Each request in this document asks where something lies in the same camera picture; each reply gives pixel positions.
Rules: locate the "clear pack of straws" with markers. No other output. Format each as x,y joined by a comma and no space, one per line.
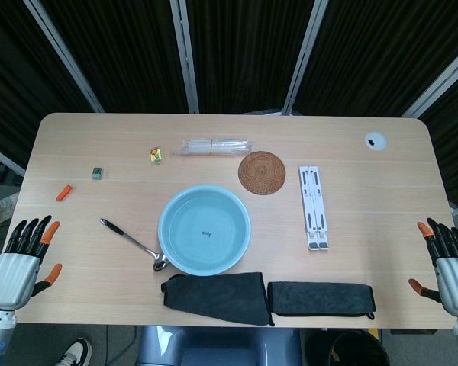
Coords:
213,148

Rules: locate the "grey partition post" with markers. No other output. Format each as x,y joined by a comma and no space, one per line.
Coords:
184,57
439,84
304,57
63,57

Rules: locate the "round woven brown coaster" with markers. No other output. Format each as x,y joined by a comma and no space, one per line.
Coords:
262,172

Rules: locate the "yellow candy packet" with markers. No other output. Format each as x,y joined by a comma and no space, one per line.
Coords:
156,156

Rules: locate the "black waste bin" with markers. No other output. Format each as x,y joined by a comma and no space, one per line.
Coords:
358,350

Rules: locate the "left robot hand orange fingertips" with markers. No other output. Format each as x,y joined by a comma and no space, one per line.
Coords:
13,274

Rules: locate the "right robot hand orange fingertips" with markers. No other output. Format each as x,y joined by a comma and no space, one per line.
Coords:
456,278

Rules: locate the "small green box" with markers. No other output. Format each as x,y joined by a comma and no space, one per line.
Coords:
97,173

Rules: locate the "black and white sneaker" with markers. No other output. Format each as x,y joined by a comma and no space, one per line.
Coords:
74,352

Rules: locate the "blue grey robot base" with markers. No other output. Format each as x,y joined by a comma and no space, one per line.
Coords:
217,347

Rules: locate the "small dark grey towel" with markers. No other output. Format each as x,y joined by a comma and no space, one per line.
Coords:
320,299

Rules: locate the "large dark grey towel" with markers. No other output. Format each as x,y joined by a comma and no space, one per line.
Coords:
217,297

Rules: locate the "white folding laptop stand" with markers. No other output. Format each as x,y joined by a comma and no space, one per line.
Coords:
315,207

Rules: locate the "light blue bowl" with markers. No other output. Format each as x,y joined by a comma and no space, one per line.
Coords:
204,230

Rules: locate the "loose orange finger cover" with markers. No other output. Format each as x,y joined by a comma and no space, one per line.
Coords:
65,192

